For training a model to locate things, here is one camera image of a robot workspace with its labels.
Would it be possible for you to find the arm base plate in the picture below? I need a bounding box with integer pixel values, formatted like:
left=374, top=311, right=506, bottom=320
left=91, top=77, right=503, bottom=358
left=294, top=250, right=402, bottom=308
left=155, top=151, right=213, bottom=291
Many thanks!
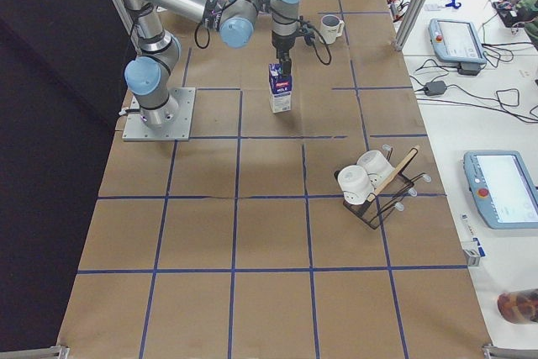
left=122, top=87, right=196, bottom=141

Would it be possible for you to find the aluminium frame post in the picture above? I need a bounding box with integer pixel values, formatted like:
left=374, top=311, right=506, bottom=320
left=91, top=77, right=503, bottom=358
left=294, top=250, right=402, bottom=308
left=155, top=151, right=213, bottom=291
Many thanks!
left=393, top=0, right=447, bottom=52

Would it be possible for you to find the blue white milk carton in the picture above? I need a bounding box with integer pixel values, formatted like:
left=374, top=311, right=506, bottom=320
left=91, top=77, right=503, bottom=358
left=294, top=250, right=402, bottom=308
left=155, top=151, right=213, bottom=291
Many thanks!
left=268, top=63, right=293, bottom=114

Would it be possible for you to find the white cup on rack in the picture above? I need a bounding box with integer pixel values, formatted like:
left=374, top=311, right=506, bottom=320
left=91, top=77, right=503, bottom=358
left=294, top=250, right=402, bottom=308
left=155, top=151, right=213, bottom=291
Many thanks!
left=356, top=150, right=395, bottom=188
left=337, top=165, right=374, bottom=205

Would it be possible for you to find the white ceramic mug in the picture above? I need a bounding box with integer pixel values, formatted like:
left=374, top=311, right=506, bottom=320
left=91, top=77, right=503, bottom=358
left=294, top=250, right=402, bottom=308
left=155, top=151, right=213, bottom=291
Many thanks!
left=319, top=14, right=345, bottom=45

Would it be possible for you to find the wooden stick on rack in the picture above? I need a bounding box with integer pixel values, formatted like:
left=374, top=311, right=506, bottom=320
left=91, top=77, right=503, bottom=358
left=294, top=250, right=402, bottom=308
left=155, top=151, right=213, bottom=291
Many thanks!
left=367, top=145, right=420, bottom=203

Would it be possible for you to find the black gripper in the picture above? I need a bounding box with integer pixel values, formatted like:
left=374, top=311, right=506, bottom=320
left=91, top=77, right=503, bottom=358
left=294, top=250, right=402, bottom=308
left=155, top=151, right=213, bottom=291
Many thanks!
left=272, top=30, right=298, bottom=77

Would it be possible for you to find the black wire cup rack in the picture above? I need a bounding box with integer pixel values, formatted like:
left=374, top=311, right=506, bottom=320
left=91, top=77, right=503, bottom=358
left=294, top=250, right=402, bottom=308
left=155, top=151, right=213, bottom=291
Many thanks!
left=334, top=145, right=431, bottom=230

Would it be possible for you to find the blue teach pendant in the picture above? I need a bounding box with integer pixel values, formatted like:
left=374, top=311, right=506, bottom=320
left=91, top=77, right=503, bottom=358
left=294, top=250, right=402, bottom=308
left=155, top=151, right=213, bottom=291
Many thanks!
left=428, top=18, right=487, bottom=65
left=463, top=150, right=537, bottom=230

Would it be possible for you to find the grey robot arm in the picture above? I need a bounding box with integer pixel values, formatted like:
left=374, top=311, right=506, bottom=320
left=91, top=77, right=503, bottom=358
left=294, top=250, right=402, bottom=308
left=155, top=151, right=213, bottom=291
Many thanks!
left=121, top=0, right=300, bottom=129

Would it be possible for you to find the black power adapter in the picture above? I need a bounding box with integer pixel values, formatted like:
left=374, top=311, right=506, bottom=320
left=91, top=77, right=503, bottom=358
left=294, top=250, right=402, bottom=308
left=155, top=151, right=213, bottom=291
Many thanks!
left=423, top=81, right=447, bottom=97

